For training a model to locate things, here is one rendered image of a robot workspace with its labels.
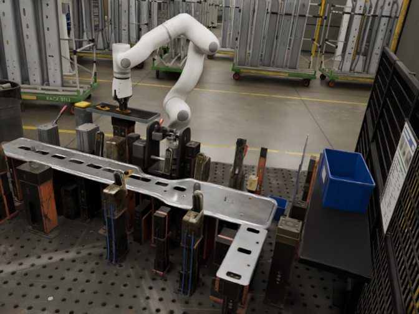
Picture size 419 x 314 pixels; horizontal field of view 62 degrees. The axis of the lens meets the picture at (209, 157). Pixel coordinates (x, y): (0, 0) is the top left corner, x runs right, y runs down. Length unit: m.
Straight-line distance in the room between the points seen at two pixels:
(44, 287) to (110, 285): 0.25
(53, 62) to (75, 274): 4.55
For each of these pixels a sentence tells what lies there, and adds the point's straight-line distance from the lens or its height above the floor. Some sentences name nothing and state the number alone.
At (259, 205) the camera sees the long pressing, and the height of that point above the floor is 1.00.
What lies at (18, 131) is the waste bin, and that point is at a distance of 4.42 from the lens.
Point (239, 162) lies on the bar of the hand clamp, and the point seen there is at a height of 1.11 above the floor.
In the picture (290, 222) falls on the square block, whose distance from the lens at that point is 1.25.
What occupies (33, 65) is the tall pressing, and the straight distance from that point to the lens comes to 5.93.
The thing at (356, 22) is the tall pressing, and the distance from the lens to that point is 9.03.
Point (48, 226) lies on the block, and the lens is 1.76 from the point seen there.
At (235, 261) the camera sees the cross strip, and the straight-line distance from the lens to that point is 1.14.
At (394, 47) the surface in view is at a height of 1.40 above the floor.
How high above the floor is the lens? 1.75
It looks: 25 degrees down
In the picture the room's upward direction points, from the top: 5 degrees clockwise
